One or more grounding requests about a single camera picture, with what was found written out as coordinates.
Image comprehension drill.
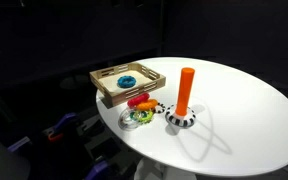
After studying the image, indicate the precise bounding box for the blue bumpy toy ring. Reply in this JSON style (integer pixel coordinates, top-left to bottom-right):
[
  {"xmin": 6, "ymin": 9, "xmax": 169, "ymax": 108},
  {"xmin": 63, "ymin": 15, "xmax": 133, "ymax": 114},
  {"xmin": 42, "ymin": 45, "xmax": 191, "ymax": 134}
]
[{"xmin": 116, "ymin": 75, "xmax": 136, "ymax": 90}]

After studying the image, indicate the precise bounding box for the wooden slatted tray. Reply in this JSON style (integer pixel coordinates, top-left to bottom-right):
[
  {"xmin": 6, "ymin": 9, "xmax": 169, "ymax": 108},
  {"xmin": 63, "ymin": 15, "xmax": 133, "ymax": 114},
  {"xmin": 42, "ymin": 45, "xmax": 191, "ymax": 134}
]
[{"xmin": 89, "ymin": 62, "xmax": 167, "ymax": 110}]

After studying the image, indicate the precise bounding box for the glass bowl with colourful toys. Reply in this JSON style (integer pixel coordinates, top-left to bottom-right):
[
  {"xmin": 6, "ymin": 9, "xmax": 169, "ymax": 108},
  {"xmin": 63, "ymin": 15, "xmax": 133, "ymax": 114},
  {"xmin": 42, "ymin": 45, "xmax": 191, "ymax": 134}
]
[{"xmin": 117, "ymin": 108, "xmax": 142, "ymax": 132}]

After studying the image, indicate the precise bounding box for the orange peg stacker striped base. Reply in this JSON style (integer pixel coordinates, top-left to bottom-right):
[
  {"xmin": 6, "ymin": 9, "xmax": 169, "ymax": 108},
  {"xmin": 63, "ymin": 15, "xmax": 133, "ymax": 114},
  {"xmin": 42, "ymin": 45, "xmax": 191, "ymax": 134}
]
[{"xmin": 164, "ymin": 67, "xmax": 197, "ymax": 128}]

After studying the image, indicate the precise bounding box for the purple clamp with orange tip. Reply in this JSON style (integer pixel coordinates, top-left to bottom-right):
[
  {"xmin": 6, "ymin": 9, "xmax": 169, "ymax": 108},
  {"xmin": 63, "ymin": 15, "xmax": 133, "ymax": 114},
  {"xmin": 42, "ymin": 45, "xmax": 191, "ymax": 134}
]
[{"xmin": 47, "ymin": 112, "xmax": 79, "ymax": 143}]

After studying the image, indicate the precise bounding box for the white rounded chair back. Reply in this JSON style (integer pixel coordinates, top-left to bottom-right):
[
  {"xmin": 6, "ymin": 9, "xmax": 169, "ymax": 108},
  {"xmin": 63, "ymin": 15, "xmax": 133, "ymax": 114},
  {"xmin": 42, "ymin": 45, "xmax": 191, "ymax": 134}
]
[{"xmin": 0, "ymin": 128, "xmax": 32, "ymax": 180}]

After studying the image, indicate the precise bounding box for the orange bumpy toy ring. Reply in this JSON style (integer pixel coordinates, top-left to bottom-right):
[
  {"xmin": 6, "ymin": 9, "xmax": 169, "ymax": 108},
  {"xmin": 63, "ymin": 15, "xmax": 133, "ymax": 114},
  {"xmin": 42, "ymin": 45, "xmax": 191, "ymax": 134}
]
[{"xmin": 136, "ymin": 98, "xmax": 159, "ymax": 112}]

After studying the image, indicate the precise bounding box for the small black white striped ring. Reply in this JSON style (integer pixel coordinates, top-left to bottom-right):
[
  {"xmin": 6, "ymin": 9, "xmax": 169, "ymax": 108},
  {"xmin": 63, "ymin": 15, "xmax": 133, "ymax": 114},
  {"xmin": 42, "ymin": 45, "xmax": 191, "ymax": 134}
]
[{"xmin": 152, "ymin": 102, "xmax": 167, "ymax": 115}]

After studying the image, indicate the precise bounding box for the green bumpy toy ring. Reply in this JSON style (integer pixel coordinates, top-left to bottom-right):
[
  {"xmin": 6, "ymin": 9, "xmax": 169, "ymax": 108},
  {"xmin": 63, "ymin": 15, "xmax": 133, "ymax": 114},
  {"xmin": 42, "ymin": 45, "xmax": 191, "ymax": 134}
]
[{"xmin": 132, "ymin": 109, "xmax": 155, "ymax": 125}]

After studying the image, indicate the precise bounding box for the white table pedestal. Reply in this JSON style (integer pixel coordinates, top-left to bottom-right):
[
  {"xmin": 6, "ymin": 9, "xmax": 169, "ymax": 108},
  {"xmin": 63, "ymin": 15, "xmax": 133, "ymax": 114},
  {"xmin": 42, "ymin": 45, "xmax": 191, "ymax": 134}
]
[{"xmin": 133, "ymin": 157, "xmax": 198, "ymax": 180}]

